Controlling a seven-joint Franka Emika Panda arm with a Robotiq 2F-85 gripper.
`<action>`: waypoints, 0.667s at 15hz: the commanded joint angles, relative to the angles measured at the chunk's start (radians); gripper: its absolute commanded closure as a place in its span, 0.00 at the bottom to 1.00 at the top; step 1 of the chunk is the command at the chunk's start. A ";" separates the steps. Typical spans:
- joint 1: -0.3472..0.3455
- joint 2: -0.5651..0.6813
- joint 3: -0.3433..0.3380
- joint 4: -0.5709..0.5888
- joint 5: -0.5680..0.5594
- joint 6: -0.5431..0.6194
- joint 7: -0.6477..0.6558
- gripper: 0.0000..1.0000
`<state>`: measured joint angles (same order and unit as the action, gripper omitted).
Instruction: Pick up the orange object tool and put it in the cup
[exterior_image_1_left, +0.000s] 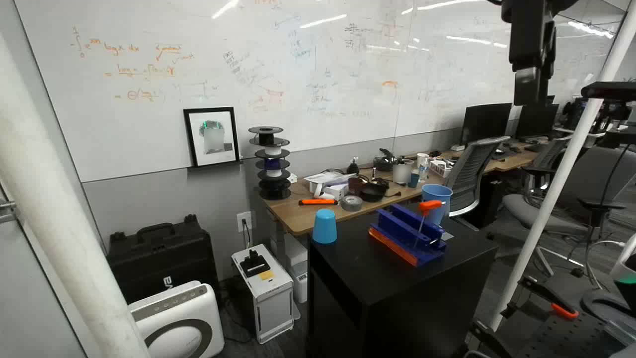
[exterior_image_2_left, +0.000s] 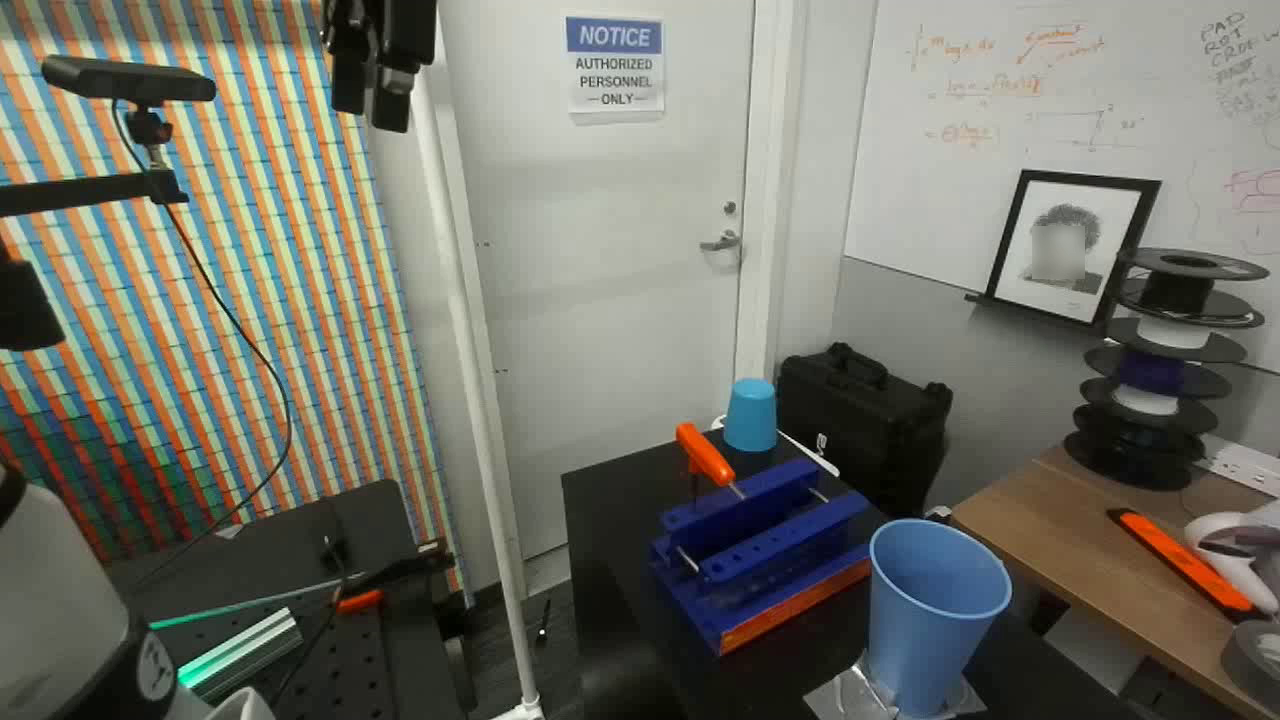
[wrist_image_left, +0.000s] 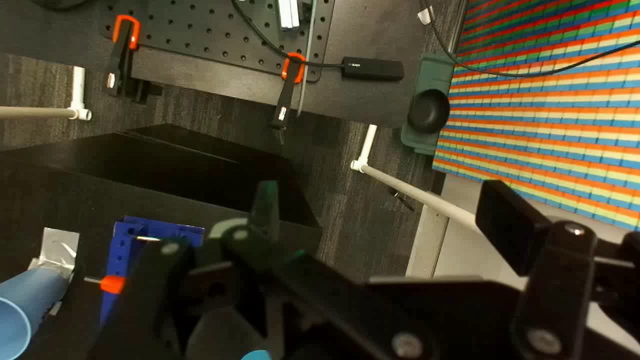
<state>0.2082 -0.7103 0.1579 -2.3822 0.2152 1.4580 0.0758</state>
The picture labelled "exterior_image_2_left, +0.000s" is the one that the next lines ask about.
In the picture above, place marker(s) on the silver door handle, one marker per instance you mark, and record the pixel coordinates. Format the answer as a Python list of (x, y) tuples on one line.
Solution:
[(728, 233)]

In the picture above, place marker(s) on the white whiteboard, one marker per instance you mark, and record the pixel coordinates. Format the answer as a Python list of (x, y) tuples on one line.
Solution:
[(968, 95)]

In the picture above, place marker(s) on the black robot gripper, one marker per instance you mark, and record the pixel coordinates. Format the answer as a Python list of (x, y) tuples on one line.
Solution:
[(389, 35)]

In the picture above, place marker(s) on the white vertical pole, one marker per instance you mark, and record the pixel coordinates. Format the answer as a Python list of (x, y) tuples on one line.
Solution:
[(471, 329)]

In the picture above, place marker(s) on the black framed picture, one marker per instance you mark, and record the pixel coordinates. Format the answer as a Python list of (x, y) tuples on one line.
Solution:
[(1067, 236)]

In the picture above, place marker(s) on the large blue plastic cup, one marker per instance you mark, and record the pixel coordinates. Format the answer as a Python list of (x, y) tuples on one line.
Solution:
[(935, 597)]

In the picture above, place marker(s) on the white handheld device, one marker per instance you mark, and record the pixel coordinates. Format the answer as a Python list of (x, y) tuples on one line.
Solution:
[(1245, 548)]

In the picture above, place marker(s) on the orange handled screwdriver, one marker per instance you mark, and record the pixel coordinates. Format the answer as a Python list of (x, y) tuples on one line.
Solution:
[(706, 459)]

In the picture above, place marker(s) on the stack of filament spools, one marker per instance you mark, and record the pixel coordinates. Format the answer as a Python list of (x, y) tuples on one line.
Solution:
[(1158, 370)]

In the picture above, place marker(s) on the black perforated breadboard table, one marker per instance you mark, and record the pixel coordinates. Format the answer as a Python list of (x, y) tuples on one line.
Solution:
[(357, 585)]

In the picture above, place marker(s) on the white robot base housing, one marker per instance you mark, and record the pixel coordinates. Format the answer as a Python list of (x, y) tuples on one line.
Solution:
[(62, 620)]

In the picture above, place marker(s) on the white door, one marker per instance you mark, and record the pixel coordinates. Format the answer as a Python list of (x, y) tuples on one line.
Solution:
[(608, 327)]

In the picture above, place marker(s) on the small blue upturned cup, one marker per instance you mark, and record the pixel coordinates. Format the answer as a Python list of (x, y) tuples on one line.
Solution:
[(750, 423)]

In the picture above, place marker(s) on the black camera on stand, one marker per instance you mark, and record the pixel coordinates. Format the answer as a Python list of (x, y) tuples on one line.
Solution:
[(125, 80)]

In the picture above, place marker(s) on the green glowing metal bar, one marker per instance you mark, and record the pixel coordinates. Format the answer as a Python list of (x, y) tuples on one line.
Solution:
[(250, 651)]

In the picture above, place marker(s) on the wooden side table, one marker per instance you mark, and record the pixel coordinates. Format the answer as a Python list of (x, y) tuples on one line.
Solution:
[(1050, 520)]

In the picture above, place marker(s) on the black hard carrying case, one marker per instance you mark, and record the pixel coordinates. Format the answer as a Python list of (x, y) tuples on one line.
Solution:
[(886, 433)]

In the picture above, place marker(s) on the blue white notice sign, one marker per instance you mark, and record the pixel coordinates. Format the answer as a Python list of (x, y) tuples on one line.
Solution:
[(613, 65)]

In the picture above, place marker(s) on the orange utility knife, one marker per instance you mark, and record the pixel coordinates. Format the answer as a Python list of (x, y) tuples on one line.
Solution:
[(1171, 548)]

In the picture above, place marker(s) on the blue and orange tool holder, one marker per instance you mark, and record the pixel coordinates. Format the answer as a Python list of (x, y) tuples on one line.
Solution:
[(762, 552)]

